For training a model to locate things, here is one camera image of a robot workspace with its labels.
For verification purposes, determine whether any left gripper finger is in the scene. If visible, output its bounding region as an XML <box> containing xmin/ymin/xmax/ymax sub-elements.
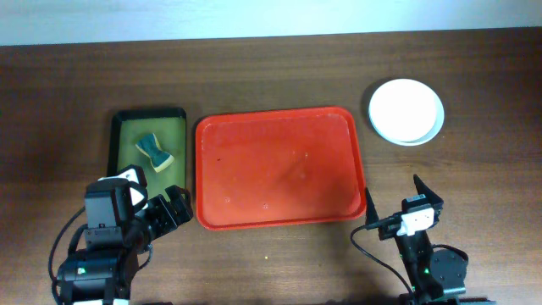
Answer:
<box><xmin>143</xmin><ymin>195</ymin><xmax>178</xmax><ymax>240</ymax></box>
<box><xmin>165</xmin><ymin>186</ymin><xmax>194</xmax><ymax>225</ymax></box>

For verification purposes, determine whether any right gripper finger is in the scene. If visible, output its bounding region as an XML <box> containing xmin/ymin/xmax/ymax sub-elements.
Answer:
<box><xmin>413</xmin><ymin>174</ymin><xmax>435</xmax><ymax>198</ymax></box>
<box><xmin>365</xmin><ymin>187</ymin><xmax>379</xmax><ymax>225</ymax></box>

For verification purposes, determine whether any green yellow sponge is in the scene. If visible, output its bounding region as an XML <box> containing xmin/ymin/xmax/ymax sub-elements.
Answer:
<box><xmin>135</xmin><ymin>133</ymin><xmax>174</xmax><ymax>173</ymax></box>

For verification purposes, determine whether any light blue plate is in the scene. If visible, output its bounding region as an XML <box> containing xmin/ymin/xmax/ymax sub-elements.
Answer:
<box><xmin>378</xmin><ymin>101</ymin><xmax>445</xmax><ymax>147</ymax></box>

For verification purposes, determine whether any white plate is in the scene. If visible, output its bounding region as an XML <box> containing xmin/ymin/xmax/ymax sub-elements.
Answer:
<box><xmin>368</xmin><ymin>79</ymin><xmax>438</xmax><ymax>142</ymax></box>

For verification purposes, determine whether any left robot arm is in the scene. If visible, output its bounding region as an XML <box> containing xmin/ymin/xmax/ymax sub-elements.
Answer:
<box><xmin>52</xmin><ymin>178</ymin><xmax>193</xmax><ymax>304</ymax></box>

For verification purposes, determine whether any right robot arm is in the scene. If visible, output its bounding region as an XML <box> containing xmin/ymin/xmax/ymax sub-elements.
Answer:
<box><xmin>365</xmin><ymin>175</ymin><xmax>468</xmax><ymax>304</ymax></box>

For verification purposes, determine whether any red plastic tray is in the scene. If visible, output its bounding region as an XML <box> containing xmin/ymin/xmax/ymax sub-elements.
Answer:
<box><xmin>195</xmin><ymin>107</ymin><xmax>367</xmax><ymax>231</ymax></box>

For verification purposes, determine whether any black rectangular tray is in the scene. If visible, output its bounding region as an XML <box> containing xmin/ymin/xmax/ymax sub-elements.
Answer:
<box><xmin>107</xmin><ymin>108</ymin><xmax>186</xmax><ymax>197</ymax></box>

